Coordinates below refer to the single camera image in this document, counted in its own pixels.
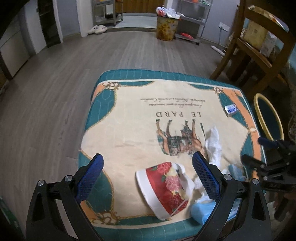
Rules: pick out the white paper bag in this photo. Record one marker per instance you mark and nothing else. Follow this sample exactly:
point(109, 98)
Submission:
point(269, 45)

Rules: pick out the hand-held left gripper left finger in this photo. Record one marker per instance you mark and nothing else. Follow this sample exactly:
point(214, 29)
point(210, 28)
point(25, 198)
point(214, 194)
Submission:
point(89, 178)

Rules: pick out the red packet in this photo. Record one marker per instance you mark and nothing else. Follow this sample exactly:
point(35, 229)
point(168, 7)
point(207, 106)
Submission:
point(186, 35)

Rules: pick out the floral waste bin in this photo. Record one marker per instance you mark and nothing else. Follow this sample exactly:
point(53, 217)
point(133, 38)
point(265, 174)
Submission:
point(165, 29)

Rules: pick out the yellow rimmed waste bin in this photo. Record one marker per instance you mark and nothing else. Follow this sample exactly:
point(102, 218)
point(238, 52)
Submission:
point(268, 115)

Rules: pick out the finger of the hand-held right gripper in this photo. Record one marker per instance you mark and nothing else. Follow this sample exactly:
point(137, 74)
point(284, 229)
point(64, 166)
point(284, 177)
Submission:
point(253, 163)
point(268, 142)

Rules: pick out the white power strip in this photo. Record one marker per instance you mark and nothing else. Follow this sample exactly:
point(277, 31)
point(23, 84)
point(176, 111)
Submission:
point(217, 49)

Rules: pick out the white slipper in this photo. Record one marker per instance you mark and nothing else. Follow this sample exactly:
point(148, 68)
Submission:
point(92, 30)
point(101, 30)

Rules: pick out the steel kitchen rack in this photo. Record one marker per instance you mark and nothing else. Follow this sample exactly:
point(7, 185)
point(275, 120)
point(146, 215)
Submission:
point(111, 21)

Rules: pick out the white crumpled tissue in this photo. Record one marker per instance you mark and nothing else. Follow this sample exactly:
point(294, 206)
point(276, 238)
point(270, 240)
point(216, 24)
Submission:
point(186, 179)
point(212, 143)

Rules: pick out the printed blanket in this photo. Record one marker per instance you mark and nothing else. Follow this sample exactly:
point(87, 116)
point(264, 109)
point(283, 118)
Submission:
point(138, 115)

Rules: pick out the wooden kitchen cabinet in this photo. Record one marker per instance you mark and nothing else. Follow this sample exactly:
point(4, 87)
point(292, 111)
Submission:
point(138, 5)

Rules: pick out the cardboard box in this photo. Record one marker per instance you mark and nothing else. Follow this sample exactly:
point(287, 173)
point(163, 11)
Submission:
point(254, 34)

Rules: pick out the white wall socket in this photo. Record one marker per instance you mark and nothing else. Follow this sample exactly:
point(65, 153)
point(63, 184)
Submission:
point(224, 26)

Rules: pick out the red floral paper cup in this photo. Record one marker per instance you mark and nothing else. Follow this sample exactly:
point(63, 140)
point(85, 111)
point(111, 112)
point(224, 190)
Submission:
point(166, 183)

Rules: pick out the white refrigerator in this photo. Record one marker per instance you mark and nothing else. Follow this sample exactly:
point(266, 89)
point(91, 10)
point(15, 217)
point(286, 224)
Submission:
point(13, 51)

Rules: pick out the white plastic bag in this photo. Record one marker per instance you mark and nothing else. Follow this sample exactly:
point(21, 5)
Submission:
point(170, 12)

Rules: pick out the small blue white box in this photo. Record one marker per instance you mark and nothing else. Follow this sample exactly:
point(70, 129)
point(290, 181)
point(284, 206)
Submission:
point(231, 109)

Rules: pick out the green object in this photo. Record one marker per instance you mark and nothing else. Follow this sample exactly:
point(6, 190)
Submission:
point(7, 217)

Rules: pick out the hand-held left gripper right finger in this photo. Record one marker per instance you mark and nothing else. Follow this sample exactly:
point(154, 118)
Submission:
point(207, 177)

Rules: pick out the grey metal shelf cart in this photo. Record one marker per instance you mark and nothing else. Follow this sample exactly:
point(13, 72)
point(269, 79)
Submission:
point(192, 19)

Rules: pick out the wooden chair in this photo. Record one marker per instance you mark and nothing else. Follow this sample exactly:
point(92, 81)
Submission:
point(252, 49)

